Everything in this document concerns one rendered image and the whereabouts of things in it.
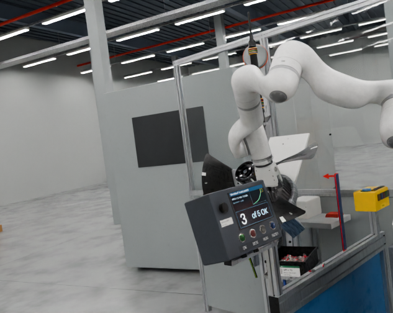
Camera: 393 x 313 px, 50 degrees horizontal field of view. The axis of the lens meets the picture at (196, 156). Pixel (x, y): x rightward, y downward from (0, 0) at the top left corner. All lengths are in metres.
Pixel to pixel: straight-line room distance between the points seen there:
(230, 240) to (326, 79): 0.58
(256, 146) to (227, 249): 0.65
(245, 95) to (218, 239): 0.53
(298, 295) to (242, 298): 1.81
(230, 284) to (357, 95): 2.29
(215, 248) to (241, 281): 2.14
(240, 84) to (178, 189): 3.11
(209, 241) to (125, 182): 3.68
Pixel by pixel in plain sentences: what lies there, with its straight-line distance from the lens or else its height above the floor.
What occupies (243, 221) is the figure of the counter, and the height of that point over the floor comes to 1.16.
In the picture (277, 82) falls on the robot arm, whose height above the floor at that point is 1.55.
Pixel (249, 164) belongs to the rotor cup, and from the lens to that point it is 2.09.
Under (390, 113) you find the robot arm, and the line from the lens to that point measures 1.43.
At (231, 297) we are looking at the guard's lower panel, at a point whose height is 0.17.
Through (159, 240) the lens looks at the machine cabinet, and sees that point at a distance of 4.73.
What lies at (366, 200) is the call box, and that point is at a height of 1.03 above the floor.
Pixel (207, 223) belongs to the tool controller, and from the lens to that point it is 1.20.
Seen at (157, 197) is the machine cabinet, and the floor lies 0.84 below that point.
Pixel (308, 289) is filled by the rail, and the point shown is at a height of 0.82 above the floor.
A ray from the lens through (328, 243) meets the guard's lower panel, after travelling 2.81.
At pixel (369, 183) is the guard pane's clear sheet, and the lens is 2.62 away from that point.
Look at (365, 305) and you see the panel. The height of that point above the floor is 0.59.
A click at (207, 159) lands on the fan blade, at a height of 1.29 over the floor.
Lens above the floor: 1.41
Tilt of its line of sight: 2 degrees down
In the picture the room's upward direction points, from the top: 7 degrees counter-clockwise
